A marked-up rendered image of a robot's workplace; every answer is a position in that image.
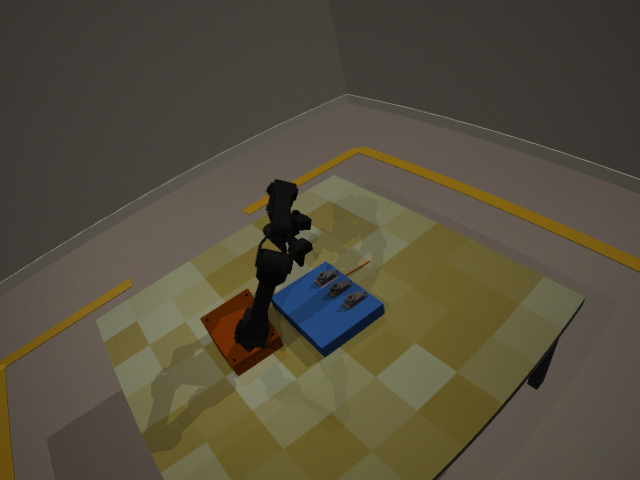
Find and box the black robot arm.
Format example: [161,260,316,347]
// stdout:
[234,179,312,352]

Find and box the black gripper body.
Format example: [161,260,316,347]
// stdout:
[262,223,313,260]

